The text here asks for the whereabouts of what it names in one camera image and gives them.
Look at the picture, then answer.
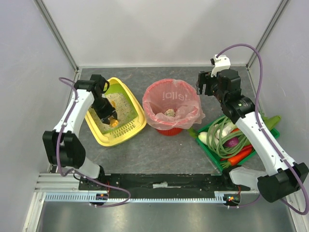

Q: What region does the cat litter sand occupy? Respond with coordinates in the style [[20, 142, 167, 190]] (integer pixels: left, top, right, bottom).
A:
[[88, 93, 136, 134]]

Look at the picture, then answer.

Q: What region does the green long beans bundle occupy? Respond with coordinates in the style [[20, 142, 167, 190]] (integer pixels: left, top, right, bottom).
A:
[[207, 116, 250, 158]]

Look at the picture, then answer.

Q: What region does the white radish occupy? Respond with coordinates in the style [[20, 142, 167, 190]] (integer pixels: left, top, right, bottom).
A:
[[198, 131, 208, 145]]

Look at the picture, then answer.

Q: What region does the orange carrot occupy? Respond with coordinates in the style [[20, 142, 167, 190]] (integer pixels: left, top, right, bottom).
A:
[[221, 147, 253, 169]]

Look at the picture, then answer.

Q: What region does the litter clump in bin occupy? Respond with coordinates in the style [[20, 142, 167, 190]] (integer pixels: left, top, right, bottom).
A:
[[164, 109, 175, 117]]

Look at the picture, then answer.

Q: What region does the pink plastic bin liner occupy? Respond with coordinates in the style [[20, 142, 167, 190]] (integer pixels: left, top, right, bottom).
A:
[[141, 78, 206, 130]]

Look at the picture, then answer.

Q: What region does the red plastic waste basket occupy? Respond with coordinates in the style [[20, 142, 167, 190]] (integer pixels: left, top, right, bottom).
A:
[[142, 78, 201, 137]]

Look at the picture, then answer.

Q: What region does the yellow litter box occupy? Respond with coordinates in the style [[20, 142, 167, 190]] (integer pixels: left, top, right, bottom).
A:
[[85, 77, 146, 146]]

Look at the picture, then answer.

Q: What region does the grey slotted cable duct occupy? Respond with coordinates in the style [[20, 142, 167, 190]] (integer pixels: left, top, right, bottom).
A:
[[45, 192, 234, 203]]

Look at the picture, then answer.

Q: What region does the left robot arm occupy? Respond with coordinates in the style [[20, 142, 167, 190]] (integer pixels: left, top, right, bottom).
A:
[[42, 74, 119, 182]]

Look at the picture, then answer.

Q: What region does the red chili pepper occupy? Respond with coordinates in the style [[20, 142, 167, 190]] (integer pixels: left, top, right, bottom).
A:
[[219, 144, 253, 161]]

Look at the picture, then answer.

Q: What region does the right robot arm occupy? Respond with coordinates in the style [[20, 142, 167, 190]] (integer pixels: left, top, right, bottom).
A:
[[197, 69, 309, 203]]

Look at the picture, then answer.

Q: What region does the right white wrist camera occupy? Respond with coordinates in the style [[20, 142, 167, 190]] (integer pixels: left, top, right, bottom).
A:
[[211, 55, 231, 77]]

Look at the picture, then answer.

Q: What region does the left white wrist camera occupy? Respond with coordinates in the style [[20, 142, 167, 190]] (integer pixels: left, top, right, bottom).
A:
[[102, 81, 110, 94]]

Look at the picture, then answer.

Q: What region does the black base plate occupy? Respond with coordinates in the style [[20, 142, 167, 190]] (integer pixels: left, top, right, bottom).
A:
[[78, 174, 250, 198]]

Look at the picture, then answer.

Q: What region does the green leafy vegetable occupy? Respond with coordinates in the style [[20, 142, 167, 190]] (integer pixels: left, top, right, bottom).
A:
[[264, 116, 281, 131]]

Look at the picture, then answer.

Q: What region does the purple onion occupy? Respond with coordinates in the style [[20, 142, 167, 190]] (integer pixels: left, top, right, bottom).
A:
[[224, 137, 239, 147]]

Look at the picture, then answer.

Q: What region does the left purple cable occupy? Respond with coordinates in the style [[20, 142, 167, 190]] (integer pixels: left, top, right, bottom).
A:
[[56, 77, 132, 208]]

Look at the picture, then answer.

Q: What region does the orange litter scoop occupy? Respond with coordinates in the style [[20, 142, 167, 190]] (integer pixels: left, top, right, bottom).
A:
[[109, 101, 119, 128]]

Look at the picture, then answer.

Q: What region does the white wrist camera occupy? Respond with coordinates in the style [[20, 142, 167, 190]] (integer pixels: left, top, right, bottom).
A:
[[102, 81, 110, 94], [211, 55, 231, 77]]

